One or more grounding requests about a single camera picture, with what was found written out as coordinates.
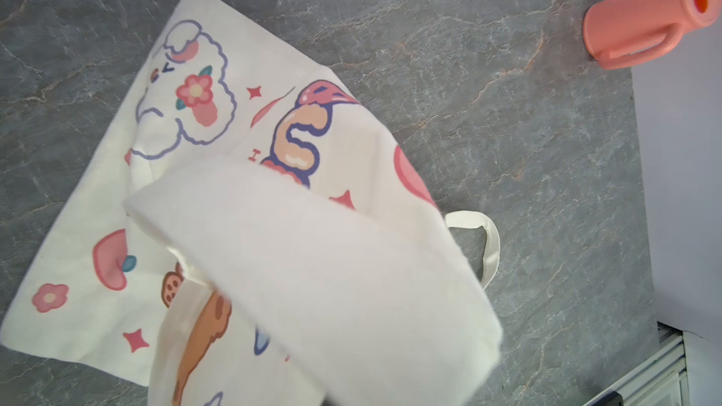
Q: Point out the white cartoon tote bag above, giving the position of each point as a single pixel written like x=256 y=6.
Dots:
x=247 y=233

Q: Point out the pink watering can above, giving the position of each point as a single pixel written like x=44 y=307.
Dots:
x=621 y=34

